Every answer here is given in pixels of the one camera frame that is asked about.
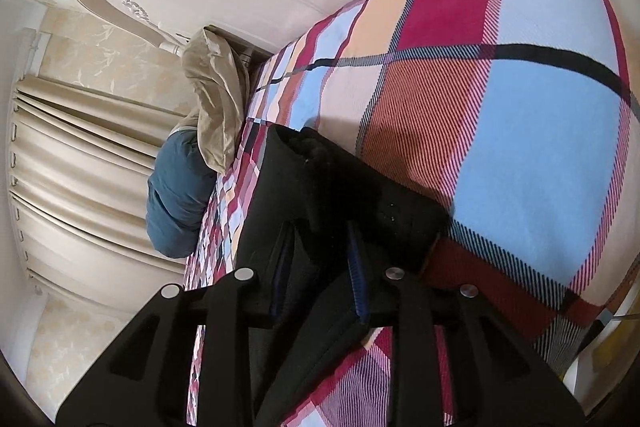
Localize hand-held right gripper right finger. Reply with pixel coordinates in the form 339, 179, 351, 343
346, 222, 587, 427

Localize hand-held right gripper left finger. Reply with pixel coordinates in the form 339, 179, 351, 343
55, 223, 301, 427

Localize black pants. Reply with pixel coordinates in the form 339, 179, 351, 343
232, 123, 451, 427

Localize blue pillow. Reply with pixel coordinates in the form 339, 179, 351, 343
146, 127, 221, 260

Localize beige pillow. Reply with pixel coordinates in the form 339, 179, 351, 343
181, 26, 251, 175

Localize plaid bed sheet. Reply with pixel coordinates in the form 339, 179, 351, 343
182, 0, 637, 427

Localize cream curtain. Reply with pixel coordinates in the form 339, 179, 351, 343
7, 74, 201, 313

